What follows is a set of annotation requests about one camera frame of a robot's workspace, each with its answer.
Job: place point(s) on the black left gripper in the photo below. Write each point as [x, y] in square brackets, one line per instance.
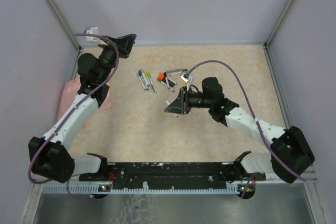
[124, 44]

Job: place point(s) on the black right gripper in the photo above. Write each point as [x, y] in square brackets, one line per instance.
[181, 105]

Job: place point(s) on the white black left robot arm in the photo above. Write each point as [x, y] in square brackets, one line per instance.
[49, 154]

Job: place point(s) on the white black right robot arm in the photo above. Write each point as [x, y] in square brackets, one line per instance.
[289, 154]

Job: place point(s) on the grey purple pen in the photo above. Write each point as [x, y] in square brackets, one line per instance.
[175, 70]

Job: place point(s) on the pink tipped white marker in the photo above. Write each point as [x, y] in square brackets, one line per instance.
[171, 81]

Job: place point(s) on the pink capped marker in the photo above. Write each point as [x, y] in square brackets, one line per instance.
[143, 74]

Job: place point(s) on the dark green capped marker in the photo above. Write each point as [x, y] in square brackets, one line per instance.
[163, 83]

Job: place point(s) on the yellow capped marker in group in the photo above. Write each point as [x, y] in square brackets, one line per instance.
[150, 82]

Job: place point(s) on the orange highlighter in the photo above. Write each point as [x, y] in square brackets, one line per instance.
[160, 77]

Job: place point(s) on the black capped white marker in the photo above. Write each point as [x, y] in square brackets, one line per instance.
[166, 80]

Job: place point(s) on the light green capped marker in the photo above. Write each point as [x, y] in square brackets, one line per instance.
[153, 83]

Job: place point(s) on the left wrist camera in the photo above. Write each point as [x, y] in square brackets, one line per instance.
[94, 40]

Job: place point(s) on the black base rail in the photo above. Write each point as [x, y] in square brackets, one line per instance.
[211, 175]

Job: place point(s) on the aluminium frame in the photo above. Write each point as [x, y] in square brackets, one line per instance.
[245, 189]

